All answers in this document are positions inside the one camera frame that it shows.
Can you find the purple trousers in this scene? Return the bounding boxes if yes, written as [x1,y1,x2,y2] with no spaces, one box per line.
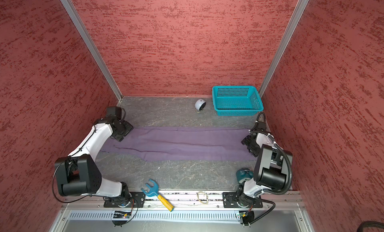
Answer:
[101,127,256,161]

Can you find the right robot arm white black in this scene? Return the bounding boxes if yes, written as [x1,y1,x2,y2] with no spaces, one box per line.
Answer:
[236,130,293,208]

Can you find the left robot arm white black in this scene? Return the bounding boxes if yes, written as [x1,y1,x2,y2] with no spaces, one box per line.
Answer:
[53,115,133,208]

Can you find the teal plastic basket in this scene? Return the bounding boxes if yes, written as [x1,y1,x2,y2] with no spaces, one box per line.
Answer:
[212,86,264,116]

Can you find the white round mug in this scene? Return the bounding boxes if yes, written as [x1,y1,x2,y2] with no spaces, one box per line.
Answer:
[195,99,207,112]

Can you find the black corrugated cable conduit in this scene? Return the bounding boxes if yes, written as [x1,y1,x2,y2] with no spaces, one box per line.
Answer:
[239,111,293,227]

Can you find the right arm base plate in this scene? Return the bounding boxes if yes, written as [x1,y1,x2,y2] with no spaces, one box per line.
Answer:
[222,192,263,209]

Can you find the left aluminium corner post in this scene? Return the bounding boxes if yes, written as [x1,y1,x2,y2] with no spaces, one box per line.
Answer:
[60,0,123,102]

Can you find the aluminium corner post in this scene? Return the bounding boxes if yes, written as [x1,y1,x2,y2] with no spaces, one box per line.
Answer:
[60,0,123,102]
[259,0,310,97]

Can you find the blue fork tool yellow handle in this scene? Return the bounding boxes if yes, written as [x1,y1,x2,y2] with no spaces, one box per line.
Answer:
[141,179,175,212]

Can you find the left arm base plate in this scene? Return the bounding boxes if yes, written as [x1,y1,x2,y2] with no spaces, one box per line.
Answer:
[104,192,146,209]

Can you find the aluminium frame rail front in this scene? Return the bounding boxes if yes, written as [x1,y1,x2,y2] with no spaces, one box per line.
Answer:
[60,190,306,211]

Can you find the white slotted cable duct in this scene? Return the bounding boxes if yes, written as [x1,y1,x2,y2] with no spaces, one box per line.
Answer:
[68,210,240,224]

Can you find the right aluminium corner post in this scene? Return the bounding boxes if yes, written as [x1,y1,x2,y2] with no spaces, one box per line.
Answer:
[259,0,310,97]

